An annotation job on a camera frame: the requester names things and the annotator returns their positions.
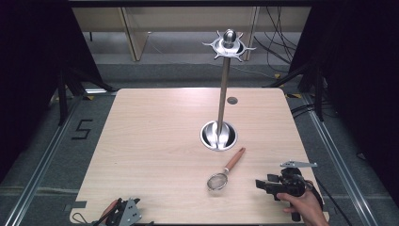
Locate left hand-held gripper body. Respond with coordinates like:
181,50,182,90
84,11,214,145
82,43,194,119
93,197,144,226

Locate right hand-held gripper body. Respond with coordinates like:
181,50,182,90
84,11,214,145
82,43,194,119
264,160,318,222

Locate mesh strainer with wooden handle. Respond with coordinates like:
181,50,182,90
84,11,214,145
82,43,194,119
206,147,247,192

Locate metal utensil rack stand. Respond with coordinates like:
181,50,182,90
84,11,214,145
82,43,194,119
201,28,257,153

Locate person's right hand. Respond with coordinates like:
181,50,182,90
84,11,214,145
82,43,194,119
276,187,331,226

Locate black metal stand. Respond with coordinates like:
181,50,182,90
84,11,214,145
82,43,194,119
263,57,327,122
56,64,118,127

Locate dark curtain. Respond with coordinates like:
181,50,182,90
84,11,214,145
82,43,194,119
0,0,104,185
288,0,399,202

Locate black wrist strap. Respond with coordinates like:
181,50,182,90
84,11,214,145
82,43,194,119
304,179,325,211

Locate black cable loop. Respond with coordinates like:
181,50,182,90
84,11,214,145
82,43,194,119
72,212,97,225

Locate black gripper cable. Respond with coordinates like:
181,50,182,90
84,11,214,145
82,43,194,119
314,177,355,226

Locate aluminium floor rail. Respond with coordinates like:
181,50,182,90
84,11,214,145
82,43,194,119
2,93,86,226
300,93,377,226

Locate black floor cables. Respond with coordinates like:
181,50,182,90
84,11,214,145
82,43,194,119
289,102,333,120

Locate bundle of black hanging cables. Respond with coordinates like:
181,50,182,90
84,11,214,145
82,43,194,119
252,6,303,66

